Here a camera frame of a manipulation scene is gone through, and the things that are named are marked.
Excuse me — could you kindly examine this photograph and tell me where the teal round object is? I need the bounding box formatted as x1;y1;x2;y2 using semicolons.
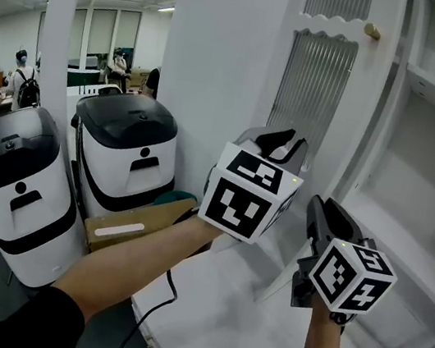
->
152;185;199;213

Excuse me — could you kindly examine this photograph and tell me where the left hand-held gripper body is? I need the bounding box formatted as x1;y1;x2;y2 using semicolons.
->
193;137;310;253

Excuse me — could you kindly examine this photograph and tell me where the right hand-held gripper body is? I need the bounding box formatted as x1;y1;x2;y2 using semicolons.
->
286;224;405;333

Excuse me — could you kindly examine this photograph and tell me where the white wall cabinet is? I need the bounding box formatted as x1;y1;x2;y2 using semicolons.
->
122;0;435;348

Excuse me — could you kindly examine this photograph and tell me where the white shelf unit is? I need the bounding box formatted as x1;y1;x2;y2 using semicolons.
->
311;0;435;348

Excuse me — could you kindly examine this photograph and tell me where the black cable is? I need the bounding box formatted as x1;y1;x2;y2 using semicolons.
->
112;260;184;348

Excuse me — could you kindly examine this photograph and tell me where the cardboard box with white label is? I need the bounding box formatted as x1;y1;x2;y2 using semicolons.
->
78;179;202;270

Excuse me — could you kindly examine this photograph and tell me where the white black bin, near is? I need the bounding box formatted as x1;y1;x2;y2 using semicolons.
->
0;98;107;296

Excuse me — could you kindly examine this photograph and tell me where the plain cardboard box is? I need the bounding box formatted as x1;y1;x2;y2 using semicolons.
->
125;65;153;94

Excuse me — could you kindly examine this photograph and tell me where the person's left forearm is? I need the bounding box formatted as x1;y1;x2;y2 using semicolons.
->
45;194;223;343

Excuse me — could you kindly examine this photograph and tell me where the person's black sleeve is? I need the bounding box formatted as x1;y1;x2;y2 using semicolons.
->
0;276;94;348

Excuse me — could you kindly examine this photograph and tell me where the white cabinet door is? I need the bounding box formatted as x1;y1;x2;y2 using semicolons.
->
247;0;416;204

